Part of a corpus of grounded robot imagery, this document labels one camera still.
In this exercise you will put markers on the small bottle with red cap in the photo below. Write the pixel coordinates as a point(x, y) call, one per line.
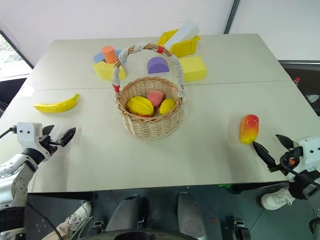
point(297, 81)

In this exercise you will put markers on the black side table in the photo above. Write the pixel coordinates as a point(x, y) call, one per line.
point(305, 75)

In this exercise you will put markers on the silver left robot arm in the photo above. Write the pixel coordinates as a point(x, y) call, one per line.
point(15, 175)

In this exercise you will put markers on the dark rounded robot base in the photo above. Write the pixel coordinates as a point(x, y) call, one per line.
point(145, 235)

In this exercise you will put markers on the yellow toy lemon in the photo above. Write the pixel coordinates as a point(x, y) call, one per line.
point(167, 106)

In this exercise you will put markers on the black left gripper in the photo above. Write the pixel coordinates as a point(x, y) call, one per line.
point(47, 146)

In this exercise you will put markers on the orange foam cylinder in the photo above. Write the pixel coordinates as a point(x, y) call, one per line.
point(110, 54)

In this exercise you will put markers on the white sneaker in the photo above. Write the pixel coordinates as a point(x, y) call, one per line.
point(76, 216)
point(276, 198)

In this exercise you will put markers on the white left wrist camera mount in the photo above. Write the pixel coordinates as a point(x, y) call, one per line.
point(27, 135)

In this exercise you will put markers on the yellow toy starfruit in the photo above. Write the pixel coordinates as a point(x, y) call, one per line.
point(140, 105)

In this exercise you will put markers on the yellow notched foam block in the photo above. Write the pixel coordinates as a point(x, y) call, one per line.
point(105, 70)

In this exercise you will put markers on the grey rounded robot leg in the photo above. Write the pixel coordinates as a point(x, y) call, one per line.
point(125, 212)
point(191, 215)

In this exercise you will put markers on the small green object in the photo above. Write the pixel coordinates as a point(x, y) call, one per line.
point(224, 185)

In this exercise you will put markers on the purple foam half cylinder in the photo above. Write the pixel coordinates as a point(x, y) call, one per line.
point(158, 65)

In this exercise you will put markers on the orange toy fruit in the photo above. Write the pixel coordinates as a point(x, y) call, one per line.
point(143, 115)

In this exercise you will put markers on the black metal pole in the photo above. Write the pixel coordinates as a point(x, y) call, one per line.
point(231, 16)

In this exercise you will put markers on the white object on black table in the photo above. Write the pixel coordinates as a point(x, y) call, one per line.
point(313, 98)

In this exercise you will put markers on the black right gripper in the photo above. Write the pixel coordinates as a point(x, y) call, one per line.
point(287, 162)

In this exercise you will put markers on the yellow toy banana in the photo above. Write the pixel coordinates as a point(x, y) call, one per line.
point(56, 106)

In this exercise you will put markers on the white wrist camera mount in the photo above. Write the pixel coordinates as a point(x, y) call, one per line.
point(27, 135)
point(310, 150)

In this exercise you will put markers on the red and yellow toy mango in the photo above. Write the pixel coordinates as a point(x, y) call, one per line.
point(249, 128)

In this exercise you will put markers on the window with black frame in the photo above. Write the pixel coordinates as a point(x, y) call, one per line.
point(10, 57)

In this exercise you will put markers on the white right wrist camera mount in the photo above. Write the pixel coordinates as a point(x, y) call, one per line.
point(310, 150)

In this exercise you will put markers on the yellow rectangular foam block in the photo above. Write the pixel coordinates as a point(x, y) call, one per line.
point(193, 68)

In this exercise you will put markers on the blue foam arch block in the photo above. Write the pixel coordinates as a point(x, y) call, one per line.
point(98, 58)

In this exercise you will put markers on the white cardboard box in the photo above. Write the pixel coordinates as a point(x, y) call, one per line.
point(183, 32)

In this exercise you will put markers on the pink peach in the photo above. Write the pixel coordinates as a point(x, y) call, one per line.
point(155, 97)

